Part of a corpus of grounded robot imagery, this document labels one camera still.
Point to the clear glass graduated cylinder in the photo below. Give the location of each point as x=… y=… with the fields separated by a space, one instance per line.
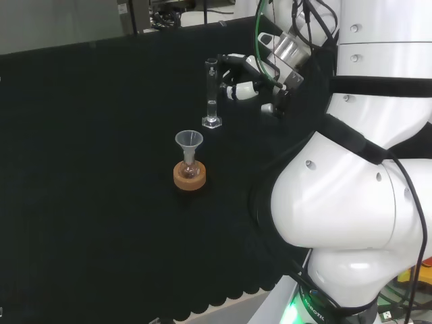
x=211 y=101

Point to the grey metal cabinet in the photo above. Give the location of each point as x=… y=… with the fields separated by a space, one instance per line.
x=132 y=17

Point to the clear plastic funnel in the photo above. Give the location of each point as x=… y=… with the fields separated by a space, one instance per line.
x=189 y=139

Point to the clear cloth clip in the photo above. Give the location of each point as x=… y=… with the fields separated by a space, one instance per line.
x=221 y=23

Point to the black bench cloth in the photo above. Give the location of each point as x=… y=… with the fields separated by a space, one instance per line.
x=101 y=168

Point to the round-bottom glass flask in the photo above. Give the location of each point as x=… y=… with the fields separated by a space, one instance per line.
x=189 y=171

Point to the yellow stop button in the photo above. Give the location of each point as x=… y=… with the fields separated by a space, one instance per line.
x=413 y=270

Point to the black tripod pole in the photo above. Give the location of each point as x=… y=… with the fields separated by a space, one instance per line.
x=205 y=11

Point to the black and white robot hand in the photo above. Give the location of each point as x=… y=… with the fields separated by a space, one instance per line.
x=244 y=90

